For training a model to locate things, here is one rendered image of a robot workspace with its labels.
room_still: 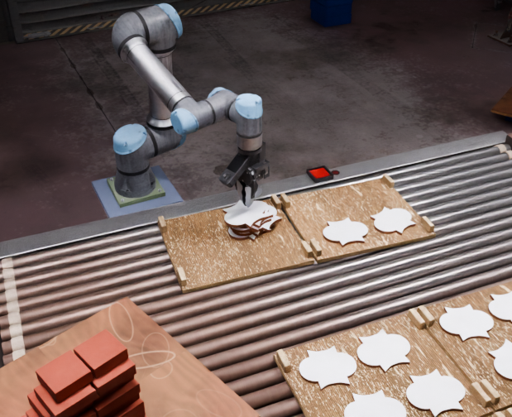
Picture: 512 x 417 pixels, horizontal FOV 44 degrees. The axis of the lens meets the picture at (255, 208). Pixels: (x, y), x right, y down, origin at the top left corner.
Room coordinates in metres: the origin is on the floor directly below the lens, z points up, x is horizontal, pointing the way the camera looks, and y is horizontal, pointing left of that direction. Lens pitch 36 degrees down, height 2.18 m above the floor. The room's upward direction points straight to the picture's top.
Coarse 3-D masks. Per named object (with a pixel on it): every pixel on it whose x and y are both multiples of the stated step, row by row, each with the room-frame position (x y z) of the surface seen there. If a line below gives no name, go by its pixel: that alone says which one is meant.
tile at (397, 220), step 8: (384, 208) 1.72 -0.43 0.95; (400, 208) 1.72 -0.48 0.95; (376, 216) 1.68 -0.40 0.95; (384, 216) 1.68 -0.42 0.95; (392, 216) 1.68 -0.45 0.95; (400, 216) 1.68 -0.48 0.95; (408, 216) 1.68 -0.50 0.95; (376, 224) 1.63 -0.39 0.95; (384, 224) 1.63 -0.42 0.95; (392, 224) 1.63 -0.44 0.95; (400, 224) 1.63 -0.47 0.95; (408, 224) 1.63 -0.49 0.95; (384, 232) 1.60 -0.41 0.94; (392, 232) 1.60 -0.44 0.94; (400, 232) 1.59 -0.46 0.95
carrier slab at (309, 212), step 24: (312, 192) 1.84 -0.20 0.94; (336, 192) 1.84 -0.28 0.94; (360, 192) 1.84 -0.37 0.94; (384, 192) 1.84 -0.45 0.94; (288, 216) 1.71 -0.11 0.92; (312, 216) 1.69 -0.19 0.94; (336, 216) 1.69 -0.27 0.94; (360, 216) 1.69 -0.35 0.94; (384, 240) 1.57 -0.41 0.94; (408, 240) 1.57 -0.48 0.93
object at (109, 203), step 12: (156, 168) 2.10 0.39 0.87; (96, 180) 2.01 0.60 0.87; (168, 180) 2.01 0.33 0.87; (96, 192) 1.94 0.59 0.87; (108, 192) 1.93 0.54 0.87; (168, 192) 1.93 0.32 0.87; (108, 204) 1.85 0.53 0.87; (132, 204) 1.85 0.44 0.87; (144, 204) 1.85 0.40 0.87; (156, 204) 1.85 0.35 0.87; (168, 204) 1.86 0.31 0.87; (108, 216) 1.79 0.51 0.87
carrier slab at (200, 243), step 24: (192, 216) 1.69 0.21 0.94; (216, 216) 1.69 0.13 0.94; (168, 240) 1.57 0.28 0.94; (192, 240) 1.57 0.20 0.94; (216, 240) 1.57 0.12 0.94; (264, 240) 1.57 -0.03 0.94; (288, 240) 1.57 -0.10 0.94; (192, 264) 1.45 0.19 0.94; (216, 264) 1.45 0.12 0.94; (240, 264) 1.45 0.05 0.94; (264, 264) 1.45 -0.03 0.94; (288, 264) 1.45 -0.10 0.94; (192, 288) 1.35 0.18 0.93
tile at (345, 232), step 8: (328, 224) 1.64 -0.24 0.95; (336, 224) 1.63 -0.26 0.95; (344, 224) 1.63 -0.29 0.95; (352, 224) 1.63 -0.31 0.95; (360, 224) 1.63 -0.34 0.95; (328, 232) 1.59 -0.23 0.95; (336, 232) 1.59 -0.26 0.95; (344, 232) 1.59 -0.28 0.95; (352, 232) 1.59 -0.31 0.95; (360, 232) 1.59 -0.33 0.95; (328, 240) 1.56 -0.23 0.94; (336, 240) 1.55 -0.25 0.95; (344, 240) 1.55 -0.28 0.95; (352, 240) 1.55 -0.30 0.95; (360, 240) 1.55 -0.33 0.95
